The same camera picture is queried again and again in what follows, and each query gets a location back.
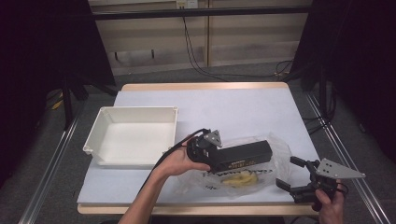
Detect black floor cables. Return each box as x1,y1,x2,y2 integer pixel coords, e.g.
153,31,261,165
303,83,339,135

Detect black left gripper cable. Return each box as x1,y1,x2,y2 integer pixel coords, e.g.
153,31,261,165
135,128,210,199

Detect white table sheet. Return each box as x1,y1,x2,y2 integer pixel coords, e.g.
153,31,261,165
77,88,321,206

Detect person's left hand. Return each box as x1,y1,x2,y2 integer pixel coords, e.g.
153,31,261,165
151,134,212,182

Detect clear printed plastic bag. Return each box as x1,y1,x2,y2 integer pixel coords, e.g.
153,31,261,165
177,132,292,199

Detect metal floor rail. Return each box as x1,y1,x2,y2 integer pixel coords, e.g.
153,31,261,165
304,91,392,224
18,108,82,224

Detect black stand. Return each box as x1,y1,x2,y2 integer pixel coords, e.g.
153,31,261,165
61,73,120,131

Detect person's right hand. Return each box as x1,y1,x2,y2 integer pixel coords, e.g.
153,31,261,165
312,186,347,224

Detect white plastic tray box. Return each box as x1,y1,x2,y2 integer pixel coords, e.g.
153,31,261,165
82,105,179,171

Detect black hanging wall cable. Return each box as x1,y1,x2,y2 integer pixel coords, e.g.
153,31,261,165
181,15,294,83

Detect wooden table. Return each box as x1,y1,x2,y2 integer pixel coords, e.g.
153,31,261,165
76,81,332,224

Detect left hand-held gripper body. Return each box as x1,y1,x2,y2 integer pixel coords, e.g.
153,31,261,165
186,129,224,172

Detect black horizontal bar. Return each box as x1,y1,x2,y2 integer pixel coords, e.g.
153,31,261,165
92,5,313,21

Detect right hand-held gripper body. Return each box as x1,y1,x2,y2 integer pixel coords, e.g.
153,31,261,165
290,157,367,204

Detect yellow object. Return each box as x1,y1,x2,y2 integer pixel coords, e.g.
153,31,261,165
50,92,65,111

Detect white wall socket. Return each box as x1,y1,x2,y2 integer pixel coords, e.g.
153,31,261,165
176,0,199,9

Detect black curtain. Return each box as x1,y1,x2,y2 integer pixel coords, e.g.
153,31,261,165
0,0,117,188
291,0,396,164

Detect black rectangular box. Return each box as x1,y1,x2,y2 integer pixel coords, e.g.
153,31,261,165
210,139,274,175

